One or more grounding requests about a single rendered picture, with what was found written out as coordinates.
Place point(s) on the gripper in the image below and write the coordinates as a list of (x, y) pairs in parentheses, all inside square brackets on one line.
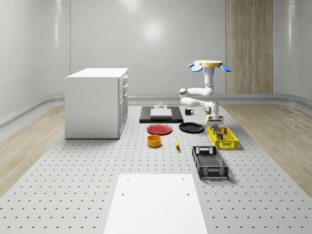
[(214, 120)]

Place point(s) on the puzzle cube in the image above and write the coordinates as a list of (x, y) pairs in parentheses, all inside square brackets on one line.
[(219, 136)]

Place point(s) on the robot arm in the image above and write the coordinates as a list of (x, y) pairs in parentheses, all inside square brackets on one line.
[(202, 91)]

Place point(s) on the yellow mug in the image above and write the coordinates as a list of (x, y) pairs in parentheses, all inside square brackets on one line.
[(207, 112)]

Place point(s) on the black plate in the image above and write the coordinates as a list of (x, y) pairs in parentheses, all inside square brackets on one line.
[(191, 127)]

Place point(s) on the yellow basket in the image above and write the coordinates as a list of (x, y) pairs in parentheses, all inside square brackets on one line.
[(226, 143)]

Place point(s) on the black mug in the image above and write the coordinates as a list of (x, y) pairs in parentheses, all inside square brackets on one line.
[(188, 111)]

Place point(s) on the dark grey basket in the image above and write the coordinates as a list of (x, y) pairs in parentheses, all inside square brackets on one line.
[(209, 162)]

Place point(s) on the banana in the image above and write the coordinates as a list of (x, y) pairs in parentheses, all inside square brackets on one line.
[(177, 142)]

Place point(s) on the red plate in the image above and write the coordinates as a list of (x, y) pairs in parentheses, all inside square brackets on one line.
[(159, 129)]

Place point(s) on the yellow bowl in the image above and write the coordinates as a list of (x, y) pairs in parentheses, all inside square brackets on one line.
[(154, 142)]

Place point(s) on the black stove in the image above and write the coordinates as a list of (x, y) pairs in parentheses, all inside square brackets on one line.
[(146, 115)]

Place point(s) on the white board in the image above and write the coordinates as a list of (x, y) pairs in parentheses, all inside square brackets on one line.
[(156, 204)]

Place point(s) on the white cabinet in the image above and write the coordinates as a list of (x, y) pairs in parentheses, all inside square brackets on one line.
[(92, 107)]

